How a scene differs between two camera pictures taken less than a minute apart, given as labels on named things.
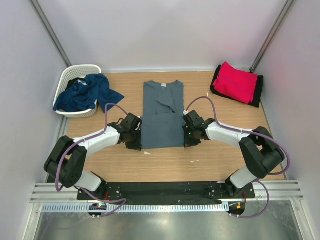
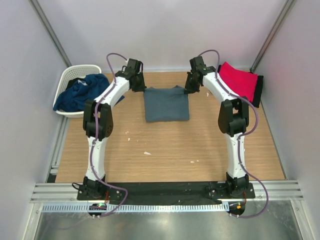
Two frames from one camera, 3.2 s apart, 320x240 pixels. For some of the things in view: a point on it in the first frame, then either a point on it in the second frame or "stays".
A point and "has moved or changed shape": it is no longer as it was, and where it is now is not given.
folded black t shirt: (256, 101) stays
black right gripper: (188, 142) → (189, 89)
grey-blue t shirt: (162, 122) has moved or changed shape
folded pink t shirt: (238, 84) stays
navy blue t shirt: (79, 97) stays
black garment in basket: (71, 83) stays
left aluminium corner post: (37, 8) stays
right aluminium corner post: (283, 13) stays
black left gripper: (136, 145) → (142, 87)
